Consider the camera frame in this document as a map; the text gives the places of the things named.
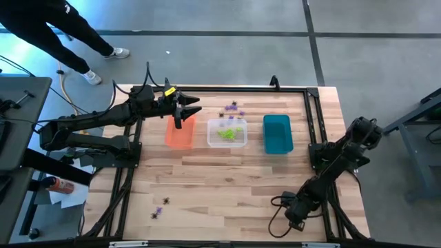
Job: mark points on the black clamp tool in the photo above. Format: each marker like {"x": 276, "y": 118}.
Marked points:
{"x": 7, "y": 104}

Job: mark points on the black round knob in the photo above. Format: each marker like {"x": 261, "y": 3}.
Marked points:
{"x": 33, "y": 233}

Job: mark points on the white paper sheets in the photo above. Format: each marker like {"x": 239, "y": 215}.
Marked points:
{"x": 74, "y": 199}

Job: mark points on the black frame clip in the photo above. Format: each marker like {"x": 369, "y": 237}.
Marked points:
{"x": 167, "y": 82}
{"x": 274, "y": 82}

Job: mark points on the black metal beam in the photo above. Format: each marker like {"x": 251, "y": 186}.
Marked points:
{"x": 55, "y": 167}

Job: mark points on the orange spray can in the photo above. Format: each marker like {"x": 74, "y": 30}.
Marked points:
{"x": 60, "y": 186}

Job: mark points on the person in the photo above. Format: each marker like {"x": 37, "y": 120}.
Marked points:
{"x": 51, "y": 31}

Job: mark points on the teal plastic bin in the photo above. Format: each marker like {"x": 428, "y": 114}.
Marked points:
{"x": 279, "y": 134}

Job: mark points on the yellow label tag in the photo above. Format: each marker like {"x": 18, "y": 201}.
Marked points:
{"x": 170, "y": 91}

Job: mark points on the silver metal bracket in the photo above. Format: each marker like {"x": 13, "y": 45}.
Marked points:
{"x": 128, "y": 244}
{"x": 320, "y": 245}

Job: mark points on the orange plastic bin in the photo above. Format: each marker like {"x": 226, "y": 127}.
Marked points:
{"x": 181, "y": 134}

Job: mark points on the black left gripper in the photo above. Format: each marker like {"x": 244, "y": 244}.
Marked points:
{"x": 170, "y": 105}

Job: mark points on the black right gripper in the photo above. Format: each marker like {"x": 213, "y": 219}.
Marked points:
{"x": 299, "y": 208}

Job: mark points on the grey side table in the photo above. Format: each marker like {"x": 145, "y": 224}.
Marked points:
{"x": 24, "y": 137}

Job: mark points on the clear plastic bin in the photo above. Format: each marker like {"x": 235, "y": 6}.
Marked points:
{"x": 241, "y": 141}

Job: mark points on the black aluminium table frame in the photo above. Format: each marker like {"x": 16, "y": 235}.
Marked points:
{"x": 224, "y": 89}

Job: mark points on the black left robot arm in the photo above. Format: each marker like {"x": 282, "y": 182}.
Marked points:
{"x": 86, "y": 118}

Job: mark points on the grey metal table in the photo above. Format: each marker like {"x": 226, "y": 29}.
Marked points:
{"x": 413, "y": 155}

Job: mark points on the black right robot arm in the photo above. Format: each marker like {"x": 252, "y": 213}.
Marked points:
{"x": 341, "y": 158}

